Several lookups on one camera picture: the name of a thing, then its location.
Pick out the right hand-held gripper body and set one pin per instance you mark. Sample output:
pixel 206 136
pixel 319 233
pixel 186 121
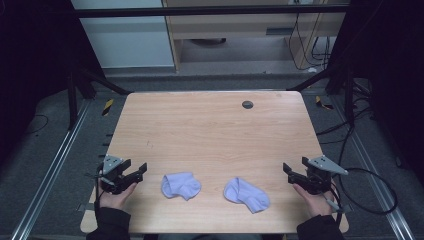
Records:
pixel 320 181

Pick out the grey round table grommet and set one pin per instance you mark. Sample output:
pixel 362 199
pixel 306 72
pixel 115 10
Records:
pixel 247 104

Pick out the person's left hand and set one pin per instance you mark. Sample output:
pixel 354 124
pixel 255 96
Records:
pixel 113 200

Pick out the light wooden desk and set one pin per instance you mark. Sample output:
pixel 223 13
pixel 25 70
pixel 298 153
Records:
pixel 240 26

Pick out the black metal stand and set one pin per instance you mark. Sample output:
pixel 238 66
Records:
pixel 349 96
pixel 72 100

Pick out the light blue sock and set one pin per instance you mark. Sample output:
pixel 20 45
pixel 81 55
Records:
pixel 180 186
pixel 245 195

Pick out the yellow black striped tape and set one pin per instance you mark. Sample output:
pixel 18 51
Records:
pixel 322 103
pixel 107 107

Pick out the black curtain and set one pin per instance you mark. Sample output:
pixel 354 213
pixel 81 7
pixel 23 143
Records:
pixel 393 66
pixel 33 66

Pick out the white cabinet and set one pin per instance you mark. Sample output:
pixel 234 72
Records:
pixel 130 43

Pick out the person's right hand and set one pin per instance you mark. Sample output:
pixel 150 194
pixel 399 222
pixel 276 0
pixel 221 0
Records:
pixel 316 204

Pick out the aluminium floor rail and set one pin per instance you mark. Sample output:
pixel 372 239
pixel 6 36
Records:
pixel 376 186
pixel 50 180

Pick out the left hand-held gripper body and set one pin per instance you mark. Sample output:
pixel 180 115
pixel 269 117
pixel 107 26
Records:
pixel 111 165

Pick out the black frame crossbar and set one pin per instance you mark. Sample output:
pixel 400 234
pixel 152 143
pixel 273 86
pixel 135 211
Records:
pixel 206 11

